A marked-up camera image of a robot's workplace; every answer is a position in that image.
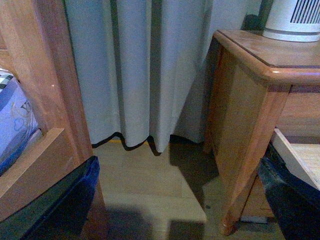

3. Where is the blue patterned bedding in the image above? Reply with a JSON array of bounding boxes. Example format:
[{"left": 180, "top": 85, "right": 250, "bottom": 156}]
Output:
[{"left": 0, "top": 69, "right": 38, "bottom": 175}]

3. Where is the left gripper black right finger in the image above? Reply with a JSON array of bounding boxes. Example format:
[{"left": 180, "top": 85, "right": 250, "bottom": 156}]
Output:
[{"left": 256, "top": 157, "right": 320, "bottom": 240}]

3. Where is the grey curtain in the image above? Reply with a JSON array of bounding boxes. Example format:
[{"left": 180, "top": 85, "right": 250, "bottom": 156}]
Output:
[{"left": 64, "top": 0, "right": 261, "bottom": 152}]

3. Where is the white air purifier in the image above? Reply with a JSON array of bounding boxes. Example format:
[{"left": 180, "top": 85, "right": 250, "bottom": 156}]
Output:
[{"left": 262, "top": 0, "right": 320, "bottom": 42}]

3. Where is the wooden drawer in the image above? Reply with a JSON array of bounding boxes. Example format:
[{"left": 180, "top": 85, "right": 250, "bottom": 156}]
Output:
[{"left": 270, "top": 128, "right": 320, "bottom": 190}]

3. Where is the wooden bed frame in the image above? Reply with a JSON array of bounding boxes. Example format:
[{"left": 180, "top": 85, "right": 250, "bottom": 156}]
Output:
[{"left": 0, "top": 0, "right": 108, "bottom": 240}]

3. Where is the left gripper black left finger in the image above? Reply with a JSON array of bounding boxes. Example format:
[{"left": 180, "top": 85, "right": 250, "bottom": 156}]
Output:
[{"left": 0, "top": 156, "right": 100, "bottom": 240}]

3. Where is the wooden nightstand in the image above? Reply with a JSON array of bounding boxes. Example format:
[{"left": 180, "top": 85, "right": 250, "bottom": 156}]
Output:
[{"left": 204, "top": 30, "right": 320, "bottom": 236}]

